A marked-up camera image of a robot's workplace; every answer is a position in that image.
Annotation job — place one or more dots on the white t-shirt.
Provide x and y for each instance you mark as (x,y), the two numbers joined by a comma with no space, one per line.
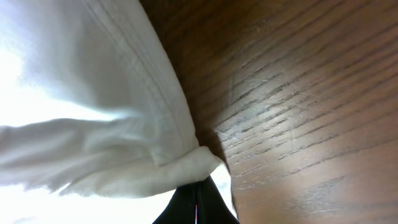
(95,127)

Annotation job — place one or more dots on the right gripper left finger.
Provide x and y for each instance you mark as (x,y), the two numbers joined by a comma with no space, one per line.
(182,207)

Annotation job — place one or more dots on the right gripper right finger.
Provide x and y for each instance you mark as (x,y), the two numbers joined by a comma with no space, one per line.
(211,208)

